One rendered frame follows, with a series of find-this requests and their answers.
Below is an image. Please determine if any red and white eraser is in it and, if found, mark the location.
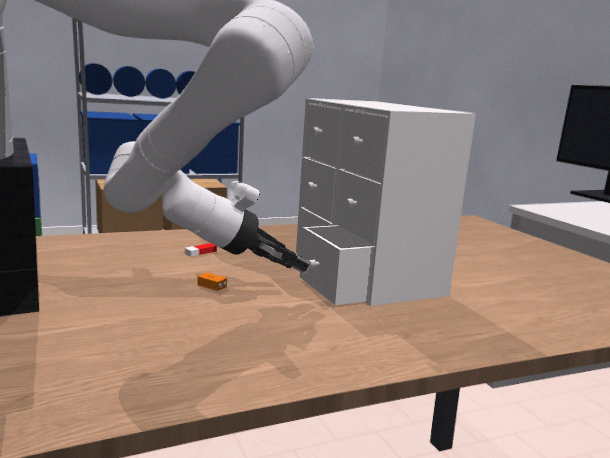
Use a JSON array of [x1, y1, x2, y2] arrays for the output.
[[185, 243, 217, 256]]

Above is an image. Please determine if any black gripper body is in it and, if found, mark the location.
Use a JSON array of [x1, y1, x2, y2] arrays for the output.
[[222, 209, 276, 255]]

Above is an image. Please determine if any grey chest of drawers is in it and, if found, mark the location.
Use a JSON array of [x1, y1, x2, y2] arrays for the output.
[[296, 98, 476, 306]]

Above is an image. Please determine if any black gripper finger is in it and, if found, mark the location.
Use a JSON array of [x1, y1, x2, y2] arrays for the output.
[[248, 228, 302, 258], [252, 232, 311, 274]]

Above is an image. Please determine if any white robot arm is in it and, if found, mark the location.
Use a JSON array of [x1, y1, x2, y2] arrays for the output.
[[35, 0, 313, 248]]

